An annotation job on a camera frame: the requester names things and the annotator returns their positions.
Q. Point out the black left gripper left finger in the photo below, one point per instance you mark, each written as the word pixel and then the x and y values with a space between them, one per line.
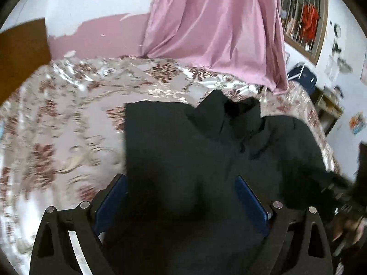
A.
pixel 52 250

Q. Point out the wooden shelf unit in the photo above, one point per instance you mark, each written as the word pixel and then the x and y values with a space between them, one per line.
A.
pixel 328 108

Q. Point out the black garment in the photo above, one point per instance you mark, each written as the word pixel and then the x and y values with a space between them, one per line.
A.
pixel 181 214

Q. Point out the round wall clock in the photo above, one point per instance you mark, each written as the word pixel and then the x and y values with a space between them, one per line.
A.
pixel 337 31

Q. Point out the navy blue bag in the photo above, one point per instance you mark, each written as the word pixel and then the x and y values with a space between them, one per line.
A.
pixel 304 76

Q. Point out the wooden headboard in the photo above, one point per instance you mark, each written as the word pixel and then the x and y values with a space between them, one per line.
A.
pixel 24 49

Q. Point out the pink curtain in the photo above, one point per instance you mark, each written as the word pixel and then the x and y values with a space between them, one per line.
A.
pixel 239 37

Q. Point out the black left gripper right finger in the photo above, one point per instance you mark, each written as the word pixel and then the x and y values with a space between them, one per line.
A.
pixel 295 241

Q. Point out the barred wooden window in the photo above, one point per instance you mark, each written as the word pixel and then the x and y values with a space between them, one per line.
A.
pixel 291 17

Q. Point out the floral satin bedspread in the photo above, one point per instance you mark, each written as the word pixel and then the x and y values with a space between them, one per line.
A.
pixel 62 131

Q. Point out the red hanging cloth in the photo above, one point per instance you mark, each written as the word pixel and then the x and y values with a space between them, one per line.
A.
pixel 309 23

